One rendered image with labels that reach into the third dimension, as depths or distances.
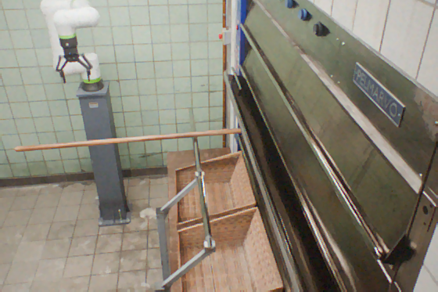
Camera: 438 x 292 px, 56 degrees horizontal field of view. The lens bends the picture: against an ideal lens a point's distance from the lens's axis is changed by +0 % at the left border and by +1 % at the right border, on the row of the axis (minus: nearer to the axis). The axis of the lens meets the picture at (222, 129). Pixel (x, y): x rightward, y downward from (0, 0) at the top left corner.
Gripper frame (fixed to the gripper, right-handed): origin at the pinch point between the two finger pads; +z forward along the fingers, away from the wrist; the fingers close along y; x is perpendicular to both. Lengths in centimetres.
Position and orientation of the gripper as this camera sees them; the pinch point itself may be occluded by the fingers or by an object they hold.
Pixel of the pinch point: (77, 80)
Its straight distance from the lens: 251.2
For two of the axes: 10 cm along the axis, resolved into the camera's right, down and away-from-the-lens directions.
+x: 1.8, 5.2, -8.3
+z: 0.0, 8.5, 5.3
